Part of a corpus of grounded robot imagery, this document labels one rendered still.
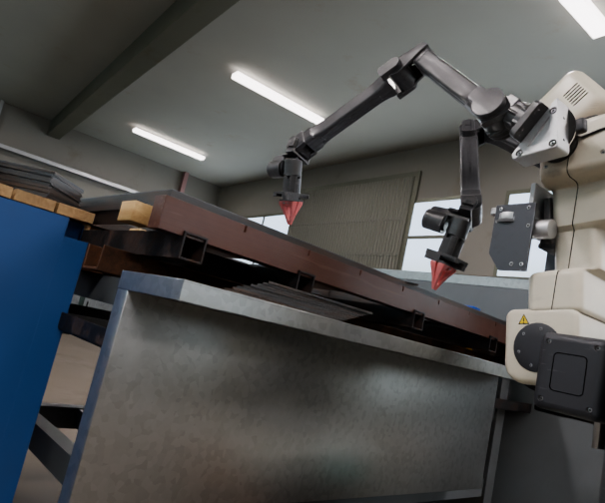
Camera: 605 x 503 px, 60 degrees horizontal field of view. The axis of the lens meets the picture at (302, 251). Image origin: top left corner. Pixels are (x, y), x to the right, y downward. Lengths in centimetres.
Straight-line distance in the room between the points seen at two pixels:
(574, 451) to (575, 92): 125
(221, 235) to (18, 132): 891
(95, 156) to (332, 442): 908
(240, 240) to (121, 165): 913
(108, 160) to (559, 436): 896
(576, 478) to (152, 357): 161
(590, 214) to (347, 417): 70
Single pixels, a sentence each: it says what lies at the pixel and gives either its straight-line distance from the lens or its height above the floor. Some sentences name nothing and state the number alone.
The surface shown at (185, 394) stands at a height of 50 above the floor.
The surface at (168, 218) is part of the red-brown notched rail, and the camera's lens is 94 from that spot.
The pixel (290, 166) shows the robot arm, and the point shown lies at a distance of 165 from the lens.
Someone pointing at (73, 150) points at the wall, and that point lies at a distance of 994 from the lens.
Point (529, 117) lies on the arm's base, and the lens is 121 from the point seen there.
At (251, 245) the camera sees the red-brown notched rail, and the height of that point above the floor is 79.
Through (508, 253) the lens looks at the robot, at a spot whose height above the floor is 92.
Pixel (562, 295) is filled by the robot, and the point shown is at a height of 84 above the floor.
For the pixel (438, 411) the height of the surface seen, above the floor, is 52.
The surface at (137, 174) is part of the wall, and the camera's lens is 1019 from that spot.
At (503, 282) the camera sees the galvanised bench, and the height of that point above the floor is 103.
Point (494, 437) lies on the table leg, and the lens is 210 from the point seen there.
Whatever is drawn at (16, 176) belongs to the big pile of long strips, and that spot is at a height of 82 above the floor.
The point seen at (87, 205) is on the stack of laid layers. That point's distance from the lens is 137.
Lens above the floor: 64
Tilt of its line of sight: 9 degrees up
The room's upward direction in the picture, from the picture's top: 13 degrees clockwise
